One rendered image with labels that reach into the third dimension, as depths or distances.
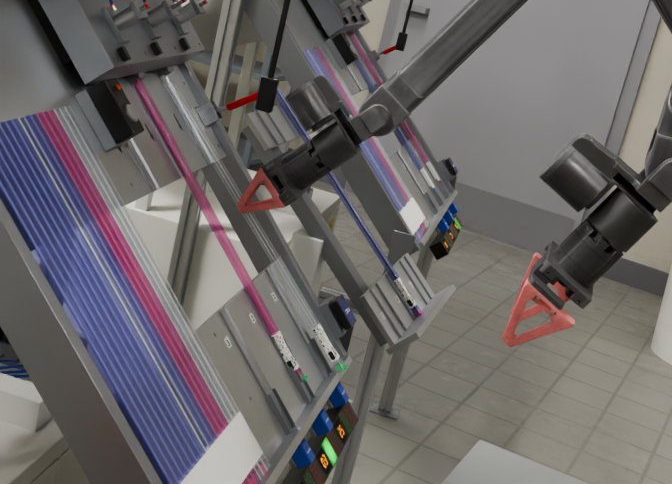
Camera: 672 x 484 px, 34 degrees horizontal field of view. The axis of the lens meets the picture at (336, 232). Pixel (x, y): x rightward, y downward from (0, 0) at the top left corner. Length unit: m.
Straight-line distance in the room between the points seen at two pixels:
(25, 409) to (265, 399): 0.34
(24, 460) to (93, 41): 0.56
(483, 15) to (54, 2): 0.59
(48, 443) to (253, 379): 0.30
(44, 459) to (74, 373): 0.44
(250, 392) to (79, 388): 0.36
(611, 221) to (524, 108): 4.43
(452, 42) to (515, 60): 4.05
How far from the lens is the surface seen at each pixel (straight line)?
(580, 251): 1.23
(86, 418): 1.17
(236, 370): 1.46
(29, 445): 1.59
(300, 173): 1.62
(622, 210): 1.22
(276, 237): 1.76
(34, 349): 1.17
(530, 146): 5.65
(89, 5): 1.45
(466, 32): 1.60
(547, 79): 5.61
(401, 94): 1.59
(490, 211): 5.73
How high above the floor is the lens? 1.39
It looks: 16 degrees down
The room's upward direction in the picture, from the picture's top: 14 degrees clockwise
